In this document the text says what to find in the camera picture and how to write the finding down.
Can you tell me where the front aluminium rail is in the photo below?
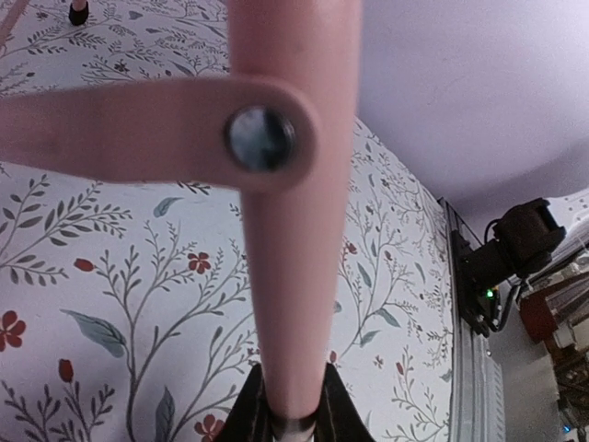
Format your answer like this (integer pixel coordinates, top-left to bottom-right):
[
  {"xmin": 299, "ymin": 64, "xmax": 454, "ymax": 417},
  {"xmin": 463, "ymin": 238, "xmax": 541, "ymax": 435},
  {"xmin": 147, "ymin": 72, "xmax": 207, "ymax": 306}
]
[{"xmin": 439, "ymin": 197, "xmax": 560, "ymax": 442}]

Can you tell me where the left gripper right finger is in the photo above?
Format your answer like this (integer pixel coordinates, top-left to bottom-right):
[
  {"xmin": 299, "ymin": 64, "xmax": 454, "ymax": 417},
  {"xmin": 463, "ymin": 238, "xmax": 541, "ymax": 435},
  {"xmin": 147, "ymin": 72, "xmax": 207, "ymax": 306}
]
[{"xmin": 314, "ymin": 363, "xmax": 368, "ymax": 442}]

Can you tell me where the pink music stand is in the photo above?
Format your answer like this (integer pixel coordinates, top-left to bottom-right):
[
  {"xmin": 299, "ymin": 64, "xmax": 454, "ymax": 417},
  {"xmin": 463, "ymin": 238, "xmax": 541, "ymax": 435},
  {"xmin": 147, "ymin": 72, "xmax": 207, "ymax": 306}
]
[{"xmin": 1, "ymin": 1, "xmax": 362, "ymax": 441}]

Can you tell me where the floral table mat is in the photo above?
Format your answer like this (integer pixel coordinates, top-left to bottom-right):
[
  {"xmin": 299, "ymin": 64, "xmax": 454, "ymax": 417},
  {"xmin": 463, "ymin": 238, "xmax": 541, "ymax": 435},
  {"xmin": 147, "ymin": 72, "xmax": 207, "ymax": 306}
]
[{"xmin": 1, "ymin": 1, "xmax": 453, "ymax": 441}]

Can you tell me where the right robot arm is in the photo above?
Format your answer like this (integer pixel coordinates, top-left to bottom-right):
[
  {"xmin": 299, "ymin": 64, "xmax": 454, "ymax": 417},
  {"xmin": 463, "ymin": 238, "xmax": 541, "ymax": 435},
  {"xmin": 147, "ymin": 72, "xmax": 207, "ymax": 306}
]
[{"xmin": 461, "ymin": 198, "xmax": 588, "ymax": 288}]

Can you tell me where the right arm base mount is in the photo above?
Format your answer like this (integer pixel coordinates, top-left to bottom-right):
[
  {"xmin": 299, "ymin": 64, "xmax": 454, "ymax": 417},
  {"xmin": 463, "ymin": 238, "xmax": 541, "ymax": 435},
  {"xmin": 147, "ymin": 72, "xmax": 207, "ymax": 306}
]
[{"xmin": 450, "ymin": 229, "xmax": 514, "ymax": 338}]

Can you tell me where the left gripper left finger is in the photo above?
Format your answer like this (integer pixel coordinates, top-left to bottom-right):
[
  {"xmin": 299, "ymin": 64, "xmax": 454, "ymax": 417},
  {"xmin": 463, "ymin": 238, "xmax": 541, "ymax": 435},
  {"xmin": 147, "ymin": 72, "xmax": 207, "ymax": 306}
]
[{"xmin": 215, "ymin": 364, "xmax": 274, "ymax": 442}]

